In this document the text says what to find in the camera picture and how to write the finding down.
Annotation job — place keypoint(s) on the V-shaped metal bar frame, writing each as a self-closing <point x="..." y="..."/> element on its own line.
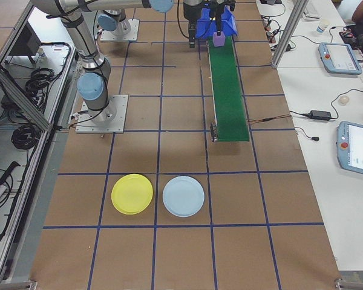
<point x="24" y="101"/>

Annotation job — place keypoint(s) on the blue plastic storage bin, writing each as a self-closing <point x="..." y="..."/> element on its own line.
<point x="230" y="25"/>

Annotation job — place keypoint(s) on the purple foam block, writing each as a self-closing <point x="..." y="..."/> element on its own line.
<point x="220" y="41"/>

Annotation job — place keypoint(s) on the aluminium extrusion post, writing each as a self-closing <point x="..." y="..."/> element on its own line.
<point x="286" y="36"/>

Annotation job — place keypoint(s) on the red circuit board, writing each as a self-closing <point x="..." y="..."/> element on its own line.
<point x="348" y="34"/>

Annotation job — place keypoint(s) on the white side table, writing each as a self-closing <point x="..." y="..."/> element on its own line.
<point x="305" y="90"/>

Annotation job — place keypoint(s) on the green belt conveyor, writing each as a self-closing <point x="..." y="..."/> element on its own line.
<point x="228" y="96"/>

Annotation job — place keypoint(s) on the black control box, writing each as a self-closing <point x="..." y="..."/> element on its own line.
<point x="25" y="42"/>

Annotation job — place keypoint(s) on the white paper cup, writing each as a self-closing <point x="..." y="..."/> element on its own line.
<point x="322" y="27"/>

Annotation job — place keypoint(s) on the beige round ball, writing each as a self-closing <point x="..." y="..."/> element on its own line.
<point x="344" y="100"/>

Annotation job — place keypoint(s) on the light blue teach pendant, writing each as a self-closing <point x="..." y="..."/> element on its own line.
<point x="357" y="148"/>
<point x="340" y="59"/>

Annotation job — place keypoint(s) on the yellow plastic plate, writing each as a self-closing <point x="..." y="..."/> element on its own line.
<point x="132" y="194"/>

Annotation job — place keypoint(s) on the black power adapter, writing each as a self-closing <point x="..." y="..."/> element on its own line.
<point x="320" y="114"/>

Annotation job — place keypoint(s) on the small relay circuit board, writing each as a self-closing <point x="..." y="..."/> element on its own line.
<point x="269" y="24"/>
<point x="272" y="37"/>

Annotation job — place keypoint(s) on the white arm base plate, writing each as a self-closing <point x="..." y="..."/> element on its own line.
<point x="134" y="33"/>
<point x="119" y="121"/>

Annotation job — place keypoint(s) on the light blue plastic plate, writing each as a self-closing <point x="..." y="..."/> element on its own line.
<point x="183" y="197"/>

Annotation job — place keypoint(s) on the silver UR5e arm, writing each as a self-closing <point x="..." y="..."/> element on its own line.
<point x="84" y="45"/>
<point x="123" y="25"/>

